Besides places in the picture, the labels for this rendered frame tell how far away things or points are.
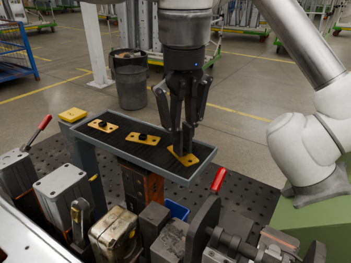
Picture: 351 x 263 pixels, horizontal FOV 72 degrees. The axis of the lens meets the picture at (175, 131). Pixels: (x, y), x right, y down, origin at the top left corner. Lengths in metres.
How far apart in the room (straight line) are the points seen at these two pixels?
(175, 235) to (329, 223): 0.47
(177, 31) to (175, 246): 0.38
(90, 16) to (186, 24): 3.65
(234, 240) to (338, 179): 0.59
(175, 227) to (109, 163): 0.83
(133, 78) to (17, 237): 2.61
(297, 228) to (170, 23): 0.69
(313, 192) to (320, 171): 0.08
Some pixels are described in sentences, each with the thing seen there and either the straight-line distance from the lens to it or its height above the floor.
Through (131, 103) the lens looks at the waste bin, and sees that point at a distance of 3.26.
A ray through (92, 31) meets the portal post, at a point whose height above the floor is 0.84.
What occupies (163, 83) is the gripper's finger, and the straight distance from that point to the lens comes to 0.44.
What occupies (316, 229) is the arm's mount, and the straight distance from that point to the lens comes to 0.84.
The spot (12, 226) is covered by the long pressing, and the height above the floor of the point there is 1.00.
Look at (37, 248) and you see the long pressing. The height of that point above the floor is 1.00.
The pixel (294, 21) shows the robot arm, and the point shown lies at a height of 1.39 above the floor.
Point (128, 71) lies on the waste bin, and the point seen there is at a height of 0.55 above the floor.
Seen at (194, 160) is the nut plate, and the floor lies 1.16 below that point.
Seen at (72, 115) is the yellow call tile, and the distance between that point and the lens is 0.78.
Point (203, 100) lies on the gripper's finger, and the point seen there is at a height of 1.29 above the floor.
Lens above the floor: 1.50
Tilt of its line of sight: 32 degrees down
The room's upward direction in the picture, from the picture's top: straight up
